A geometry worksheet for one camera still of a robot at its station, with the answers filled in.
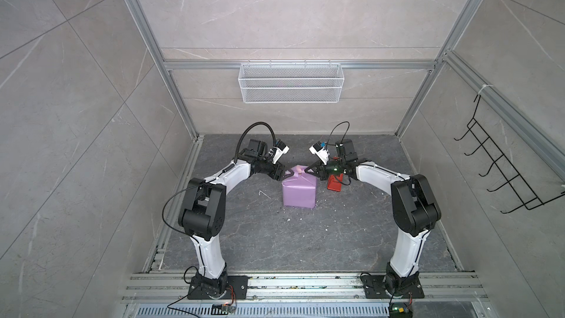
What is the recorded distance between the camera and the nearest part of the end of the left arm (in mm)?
776

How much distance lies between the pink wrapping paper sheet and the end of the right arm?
0.03m

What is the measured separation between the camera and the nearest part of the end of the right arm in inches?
29.3

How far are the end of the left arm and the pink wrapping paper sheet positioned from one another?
0.16 feet

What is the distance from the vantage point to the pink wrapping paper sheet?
0.86 meters
